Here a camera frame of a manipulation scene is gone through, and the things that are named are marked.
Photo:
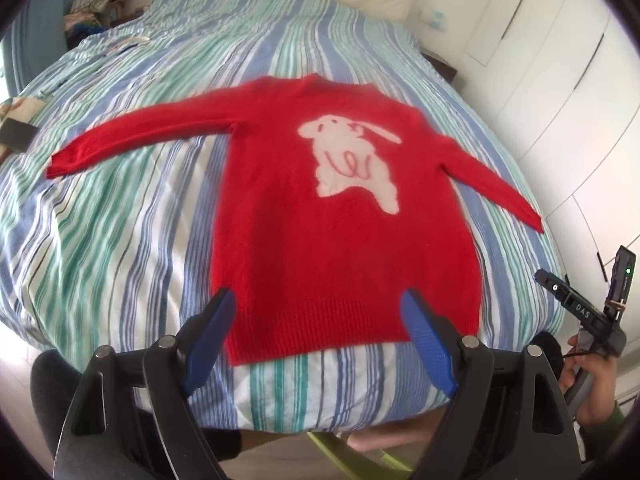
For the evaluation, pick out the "green sleeved right forearm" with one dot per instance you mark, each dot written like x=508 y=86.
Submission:
x=599 y=437

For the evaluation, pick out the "green chair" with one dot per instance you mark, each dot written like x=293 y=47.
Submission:
x=353 y=464

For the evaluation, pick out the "wall socket panel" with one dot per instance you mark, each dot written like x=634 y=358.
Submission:
x=434 y=19

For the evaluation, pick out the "dark nightstand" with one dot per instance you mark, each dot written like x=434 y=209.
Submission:
x=441 y=66

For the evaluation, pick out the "red sweater with white rabbit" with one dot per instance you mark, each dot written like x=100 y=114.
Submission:
x=335 y=199

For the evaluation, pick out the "black and beige object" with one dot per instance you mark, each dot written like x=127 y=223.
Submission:
x=17 y=131

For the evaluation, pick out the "white wardrobe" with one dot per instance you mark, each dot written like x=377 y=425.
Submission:
x=558 y=82

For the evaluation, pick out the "person's right hand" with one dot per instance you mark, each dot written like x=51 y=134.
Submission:
x=600 y=403

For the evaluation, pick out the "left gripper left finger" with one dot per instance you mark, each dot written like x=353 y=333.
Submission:
x=130 y=418

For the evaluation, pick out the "striped bed sheet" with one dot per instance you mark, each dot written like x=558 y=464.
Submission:
x=121 y=256

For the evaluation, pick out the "pile of clothes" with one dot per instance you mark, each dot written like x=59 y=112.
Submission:
x=86 y=17

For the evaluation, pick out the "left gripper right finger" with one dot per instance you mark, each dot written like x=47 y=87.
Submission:
x=506 y=417

